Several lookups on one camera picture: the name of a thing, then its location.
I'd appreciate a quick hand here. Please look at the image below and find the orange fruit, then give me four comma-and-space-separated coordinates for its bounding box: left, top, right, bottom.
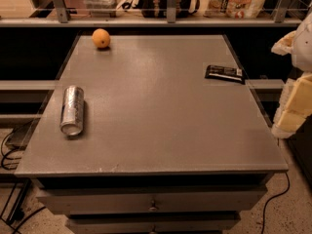
92, 28, 110, 49

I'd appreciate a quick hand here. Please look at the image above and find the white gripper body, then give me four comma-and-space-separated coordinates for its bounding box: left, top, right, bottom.
292, 13, 312, 71

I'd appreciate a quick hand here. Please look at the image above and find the upper drawer knob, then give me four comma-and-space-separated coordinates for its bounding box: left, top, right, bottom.
148, 200, 159, 213

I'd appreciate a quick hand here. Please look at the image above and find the black backpack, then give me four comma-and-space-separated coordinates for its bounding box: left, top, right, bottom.
122, 0, 200, 19

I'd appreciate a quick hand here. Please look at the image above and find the black cable right floor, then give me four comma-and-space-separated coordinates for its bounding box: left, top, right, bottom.
260, 173, 292, 234

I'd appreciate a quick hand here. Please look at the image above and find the grey metal shelf rail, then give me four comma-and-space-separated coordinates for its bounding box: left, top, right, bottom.
0, 0, 311, 28

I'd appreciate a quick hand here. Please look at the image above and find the colourful snack bag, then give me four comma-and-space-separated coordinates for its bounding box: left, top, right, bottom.
204, 0, 265, 19

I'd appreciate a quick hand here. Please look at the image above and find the grey drawer cabinet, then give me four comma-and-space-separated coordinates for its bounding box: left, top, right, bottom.
17, 35, 288, 234

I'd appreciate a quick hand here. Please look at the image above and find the black cables left floor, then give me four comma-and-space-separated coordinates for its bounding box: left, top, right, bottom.
0, 120, 47, 234

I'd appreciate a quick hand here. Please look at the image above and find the silver redbull can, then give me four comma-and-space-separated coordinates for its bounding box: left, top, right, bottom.
59, 86, 84, 137

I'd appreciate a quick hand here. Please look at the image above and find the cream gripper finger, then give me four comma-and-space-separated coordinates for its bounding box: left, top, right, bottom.
271, 30, 296, 56
271, 74, 312, 138

